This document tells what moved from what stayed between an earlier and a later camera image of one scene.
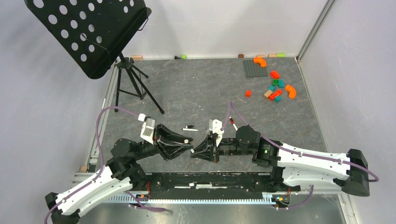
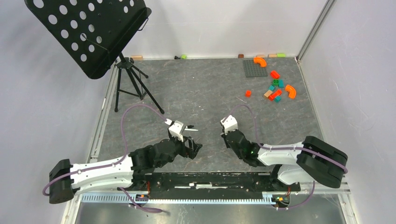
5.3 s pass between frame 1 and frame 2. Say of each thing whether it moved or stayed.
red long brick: stayed
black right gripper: moved
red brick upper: stayed
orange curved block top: stayed
